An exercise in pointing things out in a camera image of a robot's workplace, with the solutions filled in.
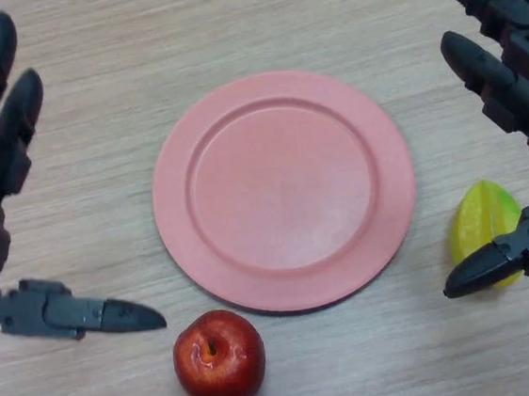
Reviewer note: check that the pink round plate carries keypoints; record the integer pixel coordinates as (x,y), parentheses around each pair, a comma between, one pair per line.
(283,191)

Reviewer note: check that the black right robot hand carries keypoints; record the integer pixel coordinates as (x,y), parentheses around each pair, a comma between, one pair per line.
(515,63)

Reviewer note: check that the red apple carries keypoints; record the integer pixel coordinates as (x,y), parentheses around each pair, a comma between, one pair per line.
(219,354)

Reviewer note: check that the yellow green starfruit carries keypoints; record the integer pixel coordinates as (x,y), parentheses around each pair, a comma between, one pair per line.
(477,223)

